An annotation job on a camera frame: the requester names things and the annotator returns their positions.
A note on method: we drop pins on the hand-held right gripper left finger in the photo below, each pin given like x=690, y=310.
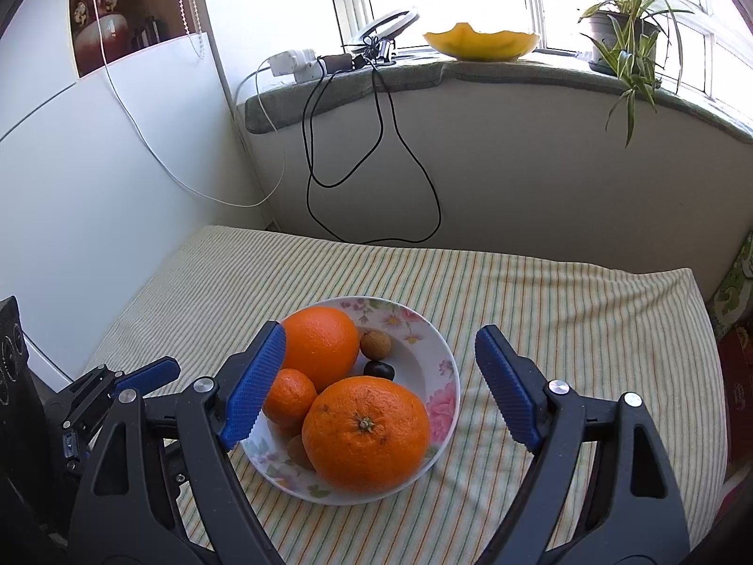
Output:
x=256, y=391

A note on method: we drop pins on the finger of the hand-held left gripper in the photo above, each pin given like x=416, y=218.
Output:
x=147, y=375

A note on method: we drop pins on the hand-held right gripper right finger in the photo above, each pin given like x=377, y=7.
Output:
x=509, y=391

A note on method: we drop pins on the small tangerine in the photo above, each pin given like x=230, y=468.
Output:
x=291, y=397

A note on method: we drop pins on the green kiwi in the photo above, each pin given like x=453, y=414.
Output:
x=299, y=453

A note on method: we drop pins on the large smooth orange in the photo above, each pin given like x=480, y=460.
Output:
x=320, y=344

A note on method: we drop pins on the floral white plate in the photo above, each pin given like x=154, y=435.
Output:
x=429, y=376

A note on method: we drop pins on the round orange with stem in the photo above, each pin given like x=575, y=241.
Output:
x=365, y=435

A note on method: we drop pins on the dark plum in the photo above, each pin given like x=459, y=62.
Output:
x=379, y=370

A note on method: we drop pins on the brown walnut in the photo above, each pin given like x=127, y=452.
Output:
x=375, y=345

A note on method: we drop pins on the striped tablecloth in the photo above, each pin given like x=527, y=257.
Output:
x=559, y=318

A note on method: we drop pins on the white wardrobe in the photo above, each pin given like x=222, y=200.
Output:
x=88, y=188

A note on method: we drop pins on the grey windowsill pad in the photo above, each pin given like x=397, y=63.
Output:
x=282, y=109

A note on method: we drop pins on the red and white vase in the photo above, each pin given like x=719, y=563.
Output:
x=103, y=35

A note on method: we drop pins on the white power adapter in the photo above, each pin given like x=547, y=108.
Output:
x=291, y=62

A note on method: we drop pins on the small black adapter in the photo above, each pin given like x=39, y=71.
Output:
x=336, y=63

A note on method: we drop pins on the dark shelf item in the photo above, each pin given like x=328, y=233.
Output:
x=147, y=32

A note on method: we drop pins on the yellow bowl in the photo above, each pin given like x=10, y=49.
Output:
x=479, y=44

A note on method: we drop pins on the potted spider plant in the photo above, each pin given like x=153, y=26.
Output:
x=617, y=29

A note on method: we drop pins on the white window frame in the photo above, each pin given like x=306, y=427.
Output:
x=353, y=0

